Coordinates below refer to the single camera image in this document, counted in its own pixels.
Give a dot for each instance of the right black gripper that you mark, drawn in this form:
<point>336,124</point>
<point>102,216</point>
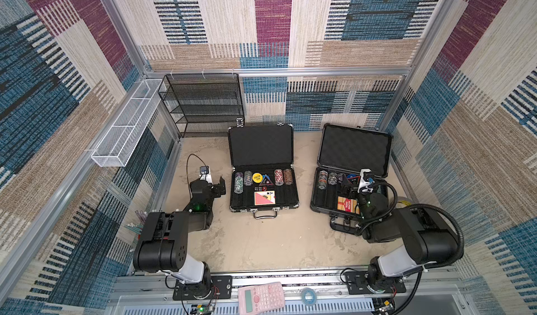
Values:
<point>365,192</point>

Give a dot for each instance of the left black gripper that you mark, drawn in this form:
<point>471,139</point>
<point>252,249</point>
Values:
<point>219,189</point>

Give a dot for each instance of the grey poker case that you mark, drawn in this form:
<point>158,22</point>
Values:
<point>349,150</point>

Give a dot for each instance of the black poker case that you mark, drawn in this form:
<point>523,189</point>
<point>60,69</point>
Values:
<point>262,148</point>

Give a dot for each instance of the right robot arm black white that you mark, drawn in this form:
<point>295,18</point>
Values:
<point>431,237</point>

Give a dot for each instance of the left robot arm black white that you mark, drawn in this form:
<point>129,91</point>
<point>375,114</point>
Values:
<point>162,245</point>

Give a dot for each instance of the poker chips in black case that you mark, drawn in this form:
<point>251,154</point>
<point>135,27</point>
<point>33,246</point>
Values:
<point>248,178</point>

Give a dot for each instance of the orange card deck box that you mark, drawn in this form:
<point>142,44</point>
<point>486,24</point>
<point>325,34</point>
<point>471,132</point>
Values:
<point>347,205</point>

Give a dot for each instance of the pink card deck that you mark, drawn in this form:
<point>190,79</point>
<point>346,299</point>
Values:
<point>262,198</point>

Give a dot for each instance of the grey yellow tape roll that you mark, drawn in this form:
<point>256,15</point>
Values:
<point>404,202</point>

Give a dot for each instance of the blue tape roll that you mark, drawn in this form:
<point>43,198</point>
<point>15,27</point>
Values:
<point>309,297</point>

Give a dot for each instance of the pink calculator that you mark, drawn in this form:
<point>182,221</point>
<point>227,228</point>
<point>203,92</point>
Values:
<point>261,298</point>

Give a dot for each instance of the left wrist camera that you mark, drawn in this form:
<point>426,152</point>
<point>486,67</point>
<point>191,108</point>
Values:
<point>205,174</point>

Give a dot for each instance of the black wire mesh shelf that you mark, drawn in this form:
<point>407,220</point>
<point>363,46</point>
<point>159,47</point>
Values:
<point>203,105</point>

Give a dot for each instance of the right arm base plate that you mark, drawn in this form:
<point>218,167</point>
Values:
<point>359,283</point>

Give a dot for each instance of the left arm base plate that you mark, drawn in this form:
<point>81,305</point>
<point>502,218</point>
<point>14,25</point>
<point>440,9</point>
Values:
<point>219,286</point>

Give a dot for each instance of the white wire mesh basket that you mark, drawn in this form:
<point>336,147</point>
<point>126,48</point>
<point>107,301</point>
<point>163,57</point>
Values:
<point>122,138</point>

